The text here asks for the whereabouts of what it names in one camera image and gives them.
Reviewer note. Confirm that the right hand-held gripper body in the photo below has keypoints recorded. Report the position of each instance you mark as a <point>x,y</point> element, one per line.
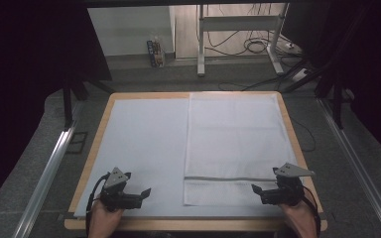
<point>287,193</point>

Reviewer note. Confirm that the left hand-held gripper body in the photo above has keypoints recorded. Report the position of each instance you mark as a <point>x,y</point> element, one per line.
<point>114,198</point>

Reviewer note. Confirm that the white mesh laundry bag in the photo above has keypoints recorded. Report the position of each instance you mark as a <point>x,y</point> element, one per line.
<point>238,139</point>

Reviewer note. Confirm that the person's left hand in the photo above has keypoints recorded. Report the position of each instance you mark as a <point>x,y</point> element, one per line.
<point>102,221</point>

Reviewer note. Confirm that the person's right hand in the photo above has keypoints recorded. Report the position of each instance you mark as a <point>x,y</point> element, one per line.
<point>301,219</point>

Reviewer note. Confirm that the white table mat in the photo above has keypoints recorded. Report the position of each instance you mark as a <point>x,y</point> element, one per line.
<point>145,142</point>

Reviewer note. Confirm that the wooden table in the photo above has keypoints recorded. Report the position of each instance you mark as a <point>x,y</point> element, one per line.
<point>185,225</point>

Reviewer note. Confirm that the black floor plate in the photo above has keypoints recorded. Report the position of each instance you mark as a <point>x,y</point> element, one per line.
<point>77,142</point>

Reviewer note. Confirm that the black metal stand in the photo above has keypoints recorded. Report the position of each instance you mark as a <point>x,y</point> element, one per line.
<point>337,105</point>
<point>67,105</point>

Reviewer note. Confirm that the white power strip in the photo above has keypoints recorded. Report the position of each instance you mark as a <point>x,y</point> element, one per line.
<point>299,74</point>

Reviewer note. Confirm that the carton of bottles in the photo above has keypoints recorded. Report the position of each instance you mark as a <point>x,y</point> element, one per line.
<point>155,53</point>

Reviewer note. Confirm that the black curtain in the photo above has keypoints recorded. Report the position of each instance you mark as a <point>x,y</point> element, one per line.
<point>370,66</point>
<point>29,82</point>

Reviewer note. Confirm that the aluminium rail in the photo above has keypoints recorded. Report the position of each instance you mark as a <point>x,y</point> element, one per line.
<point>360,168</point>
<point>44,181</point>

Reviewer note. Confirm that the white desk frame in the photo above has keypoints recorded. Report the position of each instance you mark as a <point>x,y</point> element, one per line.
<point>238,23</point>

